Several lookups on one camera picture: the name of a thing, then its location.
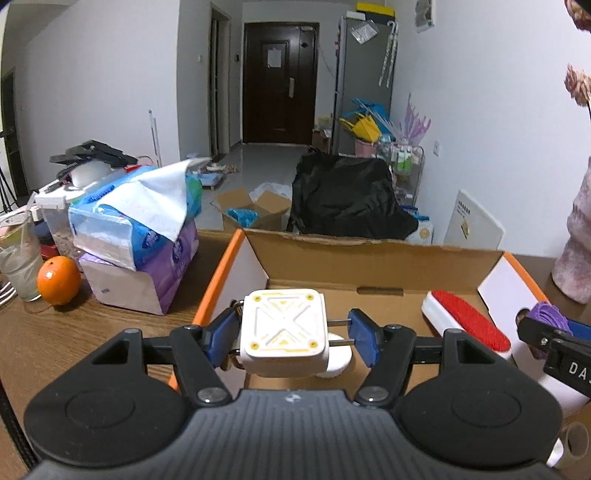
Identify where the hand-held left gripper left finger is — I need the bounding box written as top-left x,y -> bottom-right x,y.
90,307 -> 242,407

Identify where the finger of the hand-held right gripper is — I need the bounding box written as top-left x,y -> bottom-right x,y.
516,315 -> 563,357
561,320 -> 591,340

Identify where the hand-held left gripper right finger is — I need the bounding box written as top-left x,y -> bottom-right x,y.
348,308 -> 497,409

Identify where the purple bottle cap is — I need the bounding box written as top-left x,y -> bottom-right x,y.
527,301 -> 575,337

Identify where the white round disc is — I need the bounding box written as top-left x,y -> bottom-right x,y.
318,332 -> 354,379

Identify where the white square charger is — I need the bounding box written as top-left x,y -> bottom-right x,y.
229,288 -> 356,377

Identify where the red cardboard box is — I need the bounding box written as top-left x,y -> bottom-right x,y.
168,227 -> 587,416

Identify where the red and white lint brush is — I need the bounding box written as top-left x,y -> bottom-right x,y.
421,289 -> 512,363

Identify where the pink textured vase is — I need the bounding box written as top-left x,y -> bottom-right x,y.
551,157 -> 591,305

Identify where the pale purple tissue pack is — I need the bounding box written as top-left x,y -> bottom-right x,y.
78,220 -> 200,316

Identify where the white paper pack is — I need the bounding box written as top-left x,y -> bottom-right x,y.
406,215 -> 435,244

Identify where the white flat box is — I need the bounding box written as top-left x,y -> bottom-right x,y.
444,188 -> 505,252

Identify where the brown cardboard carton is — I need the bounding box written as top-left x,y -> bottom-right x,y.
211,188 -> 291,233

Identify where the black bag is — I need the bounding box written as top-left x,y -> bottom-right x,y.
287,152 -> 419,240

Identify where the blue tissue pack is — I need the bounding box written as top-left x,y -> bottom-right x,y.
68,159 -> 203,272

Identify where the orange fruit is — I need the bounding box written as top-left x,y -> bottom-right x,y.
37,255 -> 81,306

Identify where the white trolley with bottles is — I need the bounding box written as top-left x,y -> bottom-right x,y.
376,141 -> 424,206

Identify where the clear container with white lid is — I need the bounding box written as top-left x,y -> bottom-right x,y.
34,182 -> 100,257

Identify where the yellow bag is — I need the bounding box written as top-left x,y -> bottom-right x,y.
339,115 -> 382,143

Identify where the clear glass cup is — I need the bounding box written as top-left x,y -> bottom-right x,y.
0,217 -> 44,303

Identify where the black folding stand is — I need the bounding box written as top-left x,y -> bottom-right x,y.
50,140 -> 139,168

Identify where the blue plastic rack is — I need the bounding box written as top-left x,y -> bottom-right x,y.
351,97 -> 393,130

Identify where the dark wooden door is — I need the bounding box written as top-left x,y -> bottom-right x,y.
243,21 -> 319,145

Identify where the grey refrigerator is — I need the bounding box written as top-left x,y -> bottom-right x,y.
333,14 -> 398,158

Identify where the white folded umbrella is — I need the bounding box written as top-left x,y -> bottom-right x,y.
379,21 -> 399,88

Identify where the clear plastic packet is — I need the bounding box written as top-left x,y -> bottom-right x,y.
350,23 -> 379,44

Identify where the purple wall decoration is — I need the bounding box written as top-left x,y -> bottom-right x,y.
404,92 -> 432,148

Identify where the black cable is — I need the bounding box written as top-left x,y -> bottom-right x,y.
0,369 -> 35,472

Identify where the dark side door frame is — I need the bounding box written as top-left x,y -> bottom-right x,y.
210,2 -> 232,160

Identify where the wall poster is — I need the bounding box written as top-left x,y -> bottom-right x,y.
414,0 -> 435,33

